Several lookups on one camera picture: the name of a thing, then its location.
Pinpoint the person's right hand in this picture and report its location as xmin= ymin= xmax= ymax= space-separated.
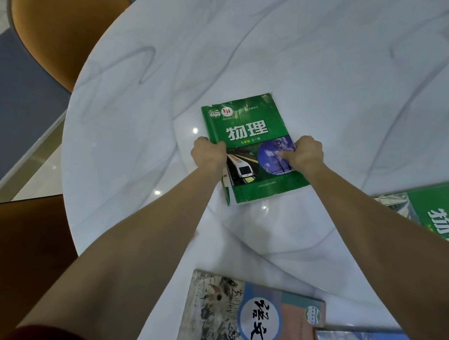
xmin=277 ymin=134 xmax=328 ymax=178

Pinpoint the person's left hand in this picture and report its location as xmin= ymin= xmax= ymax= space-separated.
xmin=188 ymin=136 xmax=229 ymax=182

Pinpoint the green textbook with train picture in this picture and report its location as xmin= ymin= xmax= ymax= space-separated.
xmin=195 ymin=89 xmax=316 ymax=211

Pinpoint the person's left forearm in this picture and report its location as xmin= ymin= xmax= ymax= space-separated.
xmin=16 ymin=155 xmax=225 ymax=340

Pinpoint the person's right forearm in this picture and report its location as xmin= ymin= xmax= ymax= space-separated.
xmin=294 ymin=163 xmax=449 ymax=340

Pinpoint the grey textbook with ink painting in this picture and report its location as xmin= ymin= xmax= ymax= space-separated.
xmin=175 ymin=268 xmax=328 ymax=340

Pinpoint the orange chair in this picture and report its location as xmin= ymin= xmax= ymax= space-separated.
xmin=3 ymin=0 xmax=132 ymax=97
xmin=0 ymin=191 xmax=83 ymax=340

